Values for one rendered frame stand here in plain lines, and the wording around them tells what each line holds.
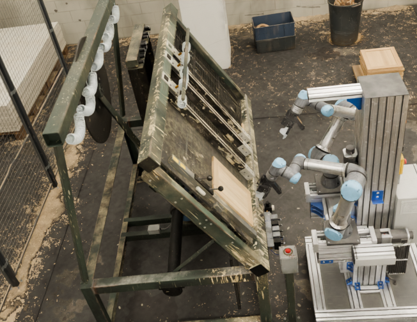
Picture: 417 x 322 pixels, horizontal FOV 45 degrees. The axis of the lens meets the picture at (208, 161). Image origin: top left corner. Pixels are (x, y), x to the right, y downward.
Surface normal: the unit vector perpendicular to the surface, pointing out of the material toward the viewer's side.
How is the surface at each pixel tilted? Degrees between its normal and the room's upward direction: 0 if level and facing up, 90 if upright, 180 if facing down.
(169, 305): 0
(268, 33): 90
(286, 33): 90
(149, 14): 90
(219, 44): 90
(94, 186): 0
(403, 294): 0
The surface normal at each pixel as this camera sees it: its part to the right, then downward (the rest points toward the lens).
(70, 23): -0.04, 0.65
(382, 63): -0.14, -0.76
